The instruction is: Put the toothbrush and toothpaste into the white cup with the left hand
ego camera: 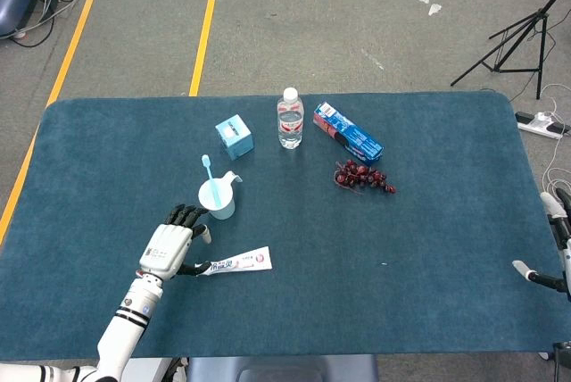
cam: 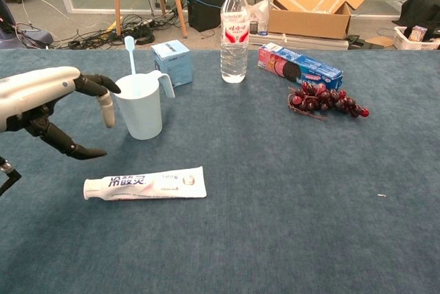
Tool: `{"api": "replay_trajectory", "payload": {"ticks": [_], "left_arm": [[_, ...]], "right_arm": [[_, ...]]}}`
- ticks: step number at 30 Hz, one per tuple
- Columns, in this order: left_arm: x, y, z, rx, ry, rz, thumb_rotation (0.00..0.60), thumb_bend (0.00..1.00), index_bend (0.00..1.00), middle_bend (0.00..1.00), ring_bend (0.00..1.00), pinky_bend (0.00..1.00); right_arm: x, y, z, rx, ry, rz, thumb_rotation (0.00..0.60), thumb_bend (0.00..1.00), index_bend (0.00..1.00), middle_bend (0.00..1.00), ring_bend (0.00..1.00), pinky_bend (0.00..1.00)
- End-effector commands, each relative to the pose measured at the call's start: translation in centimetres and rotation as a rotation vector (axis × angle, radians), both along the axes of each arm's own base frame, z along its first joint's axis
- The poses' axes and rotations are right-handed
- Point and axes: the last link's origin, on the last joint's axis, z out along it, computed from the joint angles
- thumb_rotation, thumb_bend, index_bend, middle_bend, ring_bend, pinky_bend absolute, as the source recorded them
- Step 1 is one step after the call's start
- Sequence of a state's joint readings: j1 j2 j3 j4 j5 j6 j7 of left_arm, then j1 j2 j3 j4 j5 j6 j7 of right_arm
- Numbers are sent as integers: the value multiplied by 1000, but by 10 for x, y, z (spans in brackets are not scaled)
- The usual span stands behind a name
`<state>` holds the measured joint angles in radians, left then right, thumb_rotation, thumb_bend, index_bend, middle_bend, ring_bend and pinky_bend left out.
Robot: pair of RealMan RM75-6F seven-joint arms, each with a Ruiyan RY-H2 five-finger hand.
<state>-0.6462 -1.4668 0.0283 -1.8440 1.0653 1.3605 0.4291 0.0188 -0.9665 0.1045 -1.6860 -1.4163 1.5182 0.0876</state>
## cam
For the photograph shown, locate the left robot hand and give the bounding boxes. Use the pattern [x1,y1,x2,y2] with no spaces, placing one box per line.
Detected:
[0,66,122,161]

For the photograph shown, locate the light blue toothbrush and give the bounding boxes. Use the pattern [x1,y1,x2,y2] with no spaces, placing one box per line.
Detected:
[124,35,142,98]

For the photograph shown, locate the light blue cup with handle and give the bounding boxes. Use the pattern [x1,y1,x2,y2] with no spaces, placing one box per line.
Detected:
[112,69,176,141]

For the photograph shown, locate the white toothpaste tube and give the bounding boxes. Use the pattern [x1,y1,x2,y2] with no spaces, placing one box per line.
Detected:
[83,166,208,201]

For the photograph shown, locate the blue grey machine base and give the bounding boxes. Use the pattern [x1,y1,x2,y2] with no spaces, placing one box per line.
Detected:
[0,0,54,50]

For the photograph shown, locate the small light blue box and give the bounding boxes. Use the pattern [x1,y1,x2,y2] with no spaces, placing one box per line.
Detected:
[151,39,194,88]

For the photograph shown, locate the black computer tower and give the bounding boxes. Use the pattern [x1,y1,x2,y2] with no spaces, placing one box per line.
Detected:
[185,0,238,33]

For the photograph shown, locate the clear water bottle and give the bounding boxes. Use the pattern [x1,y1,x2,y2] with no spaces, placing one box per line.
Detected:
[219,0,250,84]

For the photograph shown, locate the white plastic bag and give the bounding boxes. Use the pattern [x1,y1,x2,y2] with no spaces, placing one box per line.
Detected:
[247,0,271,34]

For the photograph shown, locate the blue table mat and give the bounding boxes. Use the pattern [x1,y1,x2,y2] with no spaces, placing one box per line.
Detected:
[0,48,440,294]

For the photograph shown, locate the blue cookie box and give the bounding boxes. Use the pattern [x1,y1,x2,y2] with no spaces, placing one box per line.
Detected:
[257,42,344,91]

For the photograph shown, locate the open cardboard box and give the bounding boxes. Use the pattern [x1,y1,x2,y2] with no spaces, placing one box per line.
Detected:
[253,0,377,41]

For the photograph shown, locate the red grape bunch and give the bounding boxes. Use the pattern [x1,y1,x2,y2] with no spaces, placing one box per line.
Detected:
[287,80,371,122]

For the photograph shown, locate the flat cardboard piece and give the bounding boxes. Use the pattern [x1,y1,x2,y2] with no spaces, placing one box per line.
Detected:
[364,36,396,49]

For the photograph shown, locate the white plastic basket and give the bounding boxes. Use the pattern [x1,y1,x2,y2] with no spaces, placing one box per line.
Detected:
[393,25,440,51]

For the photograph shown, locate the small printed carton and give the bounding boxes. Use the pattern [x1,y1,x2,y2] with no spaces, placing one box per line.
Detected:
[408,25,429,43]

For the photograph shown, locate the black cloth covered object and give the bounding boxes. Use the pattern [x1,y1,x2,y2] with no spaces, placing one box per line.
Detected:
[400,0,440,39]

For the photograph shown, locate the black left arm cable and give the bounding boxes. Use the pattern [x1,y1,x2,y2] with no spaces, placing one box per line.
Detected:
[0,156,22,196]

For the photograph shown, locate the tangled black cables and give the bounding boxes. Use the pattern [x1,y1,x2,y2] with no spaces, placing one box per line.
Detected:
[51,14,188,50]

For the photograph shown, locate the aluminium rail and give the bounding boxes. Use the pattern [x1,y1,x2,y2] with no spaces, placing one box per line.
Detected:
[247,32,350,51]

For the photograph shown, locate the black metal bracket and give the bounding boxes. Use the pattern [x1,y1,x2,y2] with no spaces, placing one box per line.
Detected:
[346,34,374,50]

